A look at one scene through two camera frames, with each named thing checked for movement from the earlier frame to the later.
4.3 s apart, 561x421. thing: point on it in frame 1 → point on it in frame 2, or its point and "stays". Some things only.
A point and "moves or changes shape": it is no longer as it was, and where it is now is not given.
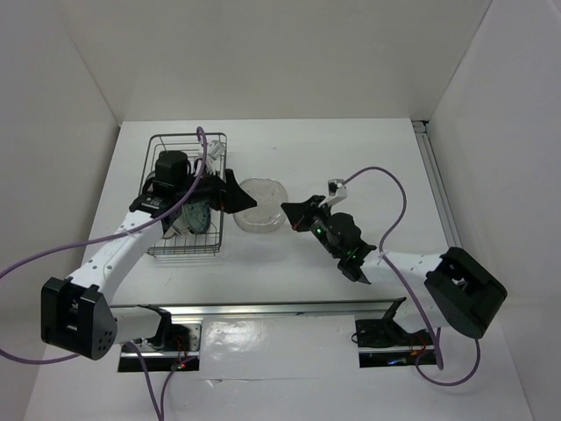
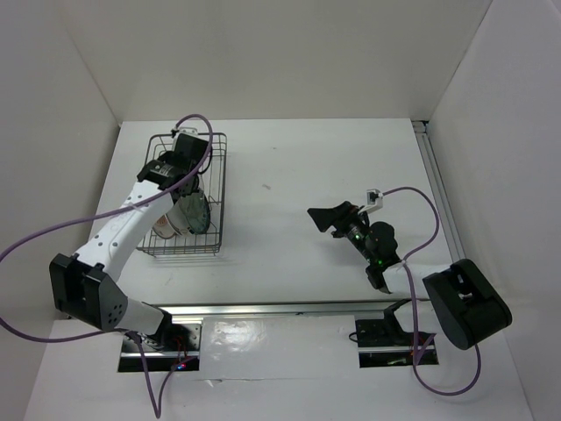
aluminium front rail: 358,309 stays
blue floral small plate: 198,217 stays
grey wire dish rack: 174,161 stays
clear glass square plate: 267,215 moves or changes shape
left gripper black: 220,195 → 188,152
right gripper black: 297,212 → 345,214
